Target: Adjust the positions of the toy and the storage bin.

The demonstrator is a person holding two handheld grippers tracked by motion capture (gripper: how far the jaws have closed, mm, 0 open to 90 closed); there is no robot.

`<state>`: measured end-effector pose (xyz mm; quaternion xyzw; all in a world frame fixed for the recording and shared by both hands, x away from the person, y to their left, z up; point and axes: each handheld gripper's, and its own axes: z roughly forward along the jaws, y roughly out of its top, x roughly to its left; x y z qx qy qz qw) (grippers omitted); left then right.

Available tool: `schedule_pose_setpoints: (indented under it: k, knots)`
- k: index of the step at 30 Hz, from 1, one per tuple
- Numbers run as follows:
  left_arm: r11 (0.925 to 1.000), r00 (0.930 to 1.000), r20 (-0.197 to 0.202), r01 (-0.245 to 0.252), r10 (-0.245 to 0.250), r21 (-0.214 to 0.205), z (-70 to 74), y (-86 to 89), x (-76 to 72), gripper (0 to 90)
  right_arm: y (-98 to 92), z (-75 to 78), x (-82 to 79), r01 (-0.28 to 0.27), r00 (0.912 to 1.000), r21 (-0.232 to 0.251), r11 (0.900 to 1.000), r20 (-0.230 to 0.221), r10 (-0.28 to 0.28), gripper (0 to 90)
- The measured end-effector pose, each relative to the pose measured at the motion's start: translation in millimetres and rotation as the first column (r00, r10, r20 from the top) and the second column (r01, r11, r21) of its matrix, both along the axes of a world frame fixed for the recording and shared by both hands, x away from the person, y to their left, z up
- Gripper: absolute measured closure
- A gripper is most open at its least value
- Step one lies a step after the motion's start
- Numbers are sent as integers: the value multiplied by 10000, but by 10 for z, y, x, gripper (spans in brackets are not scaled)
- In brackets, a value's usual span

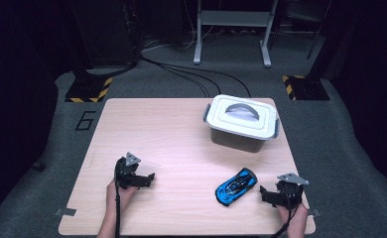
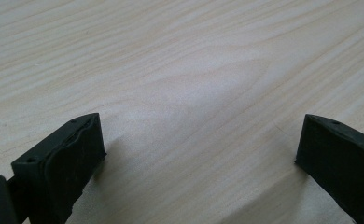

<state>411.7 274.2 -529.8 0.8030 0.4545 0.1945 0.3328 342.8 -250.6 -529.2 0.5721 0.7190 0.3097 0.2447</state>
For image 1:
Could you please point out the black yellow striped stand base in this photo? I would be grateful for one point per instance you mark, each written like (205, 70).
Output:
(87, 89)
(307, 88)

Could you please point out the person's right hand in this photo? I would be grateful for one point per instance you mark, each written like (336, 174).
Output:
(297, 216)

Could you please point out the grey tape strip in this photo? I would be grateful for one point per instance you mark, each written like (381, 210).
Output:
(65, 212)
(314, 212)

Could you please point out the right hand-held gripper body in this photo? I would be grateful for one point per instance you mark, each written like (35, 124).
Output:
(290, 193)

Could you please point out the black equipment cabinet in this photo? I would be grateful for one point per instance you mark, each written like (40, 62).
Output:
(105, 29)

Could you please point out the person's left hand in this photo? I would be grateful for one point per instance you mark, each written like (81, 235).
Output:
(123, 197)

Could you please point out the dark tripod stand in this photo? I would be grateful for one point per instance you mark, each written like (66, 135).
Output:
(317, 29)

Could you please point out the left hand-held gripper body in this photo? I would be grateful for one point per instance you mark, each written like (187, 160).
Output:
(125, 172)

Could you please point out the blue toy car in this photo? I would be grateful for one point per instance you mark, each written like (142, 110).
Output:
(236, 190)

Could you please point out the white metal stand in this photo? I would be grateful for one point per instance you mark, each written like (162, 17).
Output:
(234, 18)

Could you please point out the translucent grey storage box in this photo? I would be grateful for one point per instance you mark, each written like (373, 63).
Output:
(234, 140)

